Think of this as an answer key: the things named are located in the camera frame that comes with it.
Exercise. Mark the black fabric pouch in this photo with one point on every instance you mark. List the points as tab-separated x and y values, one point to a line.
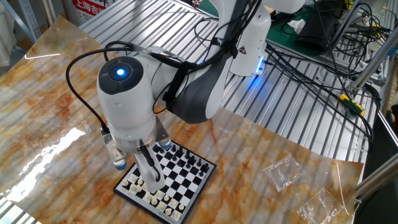
317	34

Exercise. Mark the white chess knight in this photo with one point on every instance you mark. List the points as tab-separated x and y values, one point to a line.
168	211
133	187

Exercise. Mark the aluminium profile rail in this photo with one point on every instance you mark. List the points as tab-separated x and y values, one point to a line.
377	177

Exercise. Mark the silver ribbed bar blue cap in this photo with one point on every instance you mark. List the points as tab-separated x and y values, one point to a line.
162	133
112	149

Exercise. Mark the aluminium profile post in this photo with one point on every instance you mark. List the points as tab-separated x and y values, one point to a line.
374	60

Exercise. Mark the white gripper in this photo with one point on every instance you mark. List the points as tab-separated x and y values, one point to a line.
152	187

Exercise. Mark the black chess queen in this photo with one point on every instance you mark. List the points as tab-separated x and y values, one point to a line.
179	152

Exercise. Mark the black chess rook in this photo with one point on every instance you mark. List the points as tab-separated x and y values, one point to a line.
205	167

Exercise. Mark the white chess rook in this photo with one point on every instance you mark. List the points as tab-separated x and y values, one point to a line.
125	182
177	214

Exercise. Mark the black chess bishop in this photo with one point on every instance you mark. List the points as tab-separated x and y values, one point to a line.
173	148
191	160

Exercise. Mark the black chess king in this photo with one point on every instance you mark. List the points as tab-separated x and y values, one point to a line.
187	154

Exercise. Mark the beige metal post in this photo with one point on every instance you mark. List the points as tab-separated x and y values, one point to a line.
48	12

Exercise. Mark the green table mat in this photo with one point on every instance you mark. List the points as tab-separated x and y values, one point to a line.
276	42

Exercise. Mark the clear plastic zip bag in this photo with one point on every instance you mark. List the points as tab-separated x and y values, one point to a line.
283	172
320	207

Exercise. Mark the grey slotted steel upright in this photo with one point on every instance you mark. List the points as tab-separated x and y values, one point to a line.
31	21

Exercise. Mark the crumpled white tissue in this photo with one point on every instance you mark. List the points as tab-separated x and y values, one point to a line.
297	25

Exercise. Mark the orange marble pattern mat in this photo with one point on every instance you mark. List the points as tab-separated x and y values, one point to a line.
236	193

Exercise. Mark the red and white sign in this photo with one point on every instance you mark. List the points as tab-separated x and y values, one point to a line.
88	9

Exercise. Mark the black chess knight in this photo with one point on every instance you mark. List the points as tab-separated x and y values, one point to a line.
199	162

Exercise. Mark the white chess king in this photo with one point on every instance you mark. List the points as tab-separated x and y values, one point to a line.
154	201

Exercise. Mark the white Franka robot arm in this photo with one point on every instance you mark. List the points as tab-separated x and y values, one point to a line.
130	115

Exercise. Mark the black framed folding chessboard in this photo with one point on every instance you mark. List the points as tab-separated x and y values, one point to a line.
183	186

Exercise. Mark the grey metal bar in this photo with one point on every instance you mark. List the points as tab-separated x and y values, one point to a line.
343	29

